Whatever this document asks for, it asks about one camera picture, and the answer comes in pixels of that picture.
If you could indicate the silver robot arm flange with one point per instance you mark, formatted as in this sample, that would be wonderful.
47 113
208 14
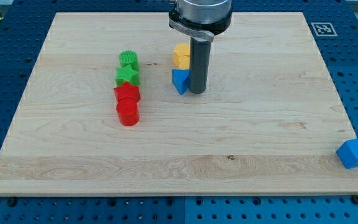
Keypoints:
202 20

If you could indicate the blue triangle block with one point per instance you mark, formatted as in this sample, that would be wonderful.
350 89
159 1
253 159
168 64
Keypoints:
180 80

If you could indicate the blue cube block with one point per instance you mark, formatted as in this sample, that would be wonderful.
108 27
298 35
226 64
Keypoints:
348 153

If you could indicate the red cylinder block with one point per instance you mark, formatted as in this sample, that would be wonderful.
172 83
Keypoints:
128 112

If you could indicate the red pentagon block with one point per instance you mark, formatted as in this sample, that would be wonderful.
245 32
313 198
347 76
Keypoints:
127 91

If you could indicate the yellow hexagon block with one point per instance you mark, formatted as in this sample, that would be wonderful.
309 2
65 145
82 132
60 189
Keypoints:
181 56

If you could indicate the green star block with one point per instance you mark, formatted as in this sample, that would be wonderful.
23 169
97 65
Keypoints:
127 74

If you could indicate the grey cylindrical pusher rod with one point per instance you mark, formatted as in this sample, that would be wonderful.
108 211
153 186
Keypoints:
199 63

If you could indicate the wooden board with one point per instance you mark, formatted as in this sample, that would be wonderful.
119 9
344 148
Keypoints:
269 123

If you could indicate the green cylinder block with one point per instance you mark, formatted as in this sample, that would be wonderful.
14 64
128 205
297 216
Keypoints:
129 57

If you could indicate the white fiducial marker tag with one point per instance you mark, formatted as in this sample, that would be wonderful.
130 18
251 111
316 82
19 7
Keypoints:
324 29

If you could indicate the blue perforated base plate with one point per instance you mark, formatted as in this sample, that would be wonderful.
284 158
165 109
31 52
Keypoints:
23 30

